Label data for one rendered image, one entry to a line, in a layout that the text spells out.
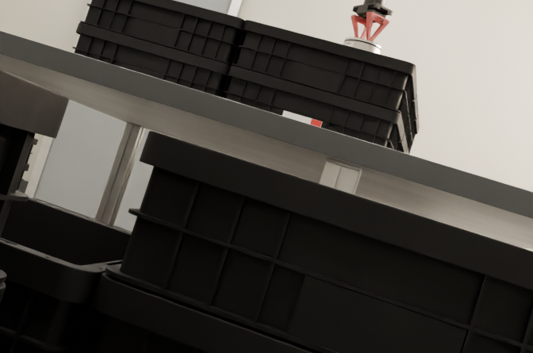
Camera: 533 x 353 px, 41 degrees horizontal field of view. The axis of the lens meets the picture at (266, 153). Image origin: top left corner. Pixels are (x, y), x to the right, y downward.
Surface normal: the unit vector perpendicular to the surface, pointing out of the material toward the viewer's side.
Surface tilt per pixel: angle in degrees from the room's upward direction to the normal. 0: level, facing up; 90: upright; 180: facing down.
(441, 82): 90
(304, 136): 90
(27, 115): 90
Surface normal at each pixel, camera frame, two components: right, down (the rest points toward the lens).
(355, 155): -0.15, -0.10
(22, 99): 0.94, 0.29
